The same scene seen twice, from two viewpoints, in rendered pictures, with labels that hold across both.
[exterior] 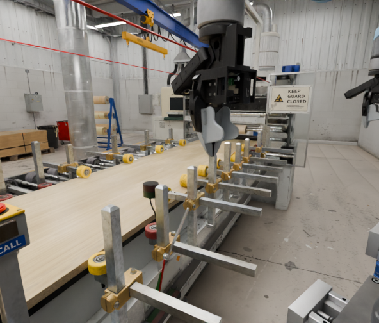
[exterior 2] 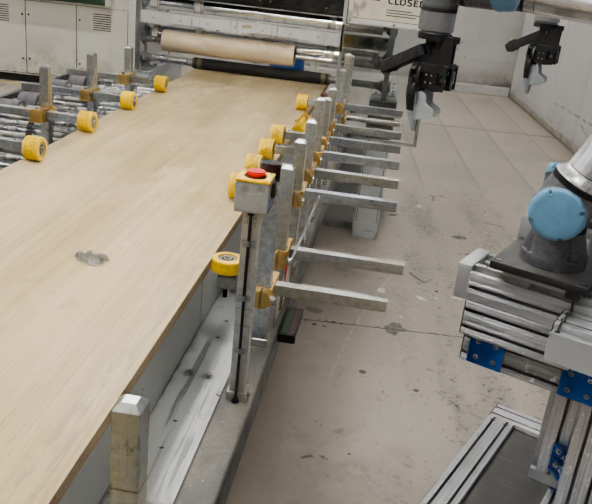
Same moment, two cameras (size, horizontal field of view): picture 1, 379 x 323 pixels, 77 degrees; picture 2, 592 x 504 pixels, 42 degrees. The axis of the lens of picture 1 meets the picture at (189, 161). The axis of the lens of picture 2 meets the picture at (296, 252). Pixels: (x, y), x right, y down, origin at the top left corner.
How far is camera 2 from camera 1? 1.34 m
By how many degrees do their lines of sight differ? 22
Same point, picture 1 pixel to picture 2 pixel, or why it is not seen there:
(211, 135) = (421, 113)
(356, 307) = (509, 250)
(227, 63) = (443, 62)
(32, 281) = (170, 278)
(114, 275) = (269, 266)
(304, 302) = (470, 259)
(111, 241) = (274, 224)
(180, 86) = (391, 67)
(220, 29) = (441, 38)
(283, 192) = not seen: hidden behind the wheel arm
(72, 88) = not seen: outside the picture
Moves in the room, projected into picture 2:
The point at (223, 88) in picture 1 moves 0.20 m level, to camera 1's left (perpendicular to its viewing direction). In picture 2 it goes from (438, 80) to (351, 76)
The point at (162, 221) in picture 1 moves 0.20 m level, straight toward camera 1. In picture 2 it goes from (286, 214) to (321, 240)
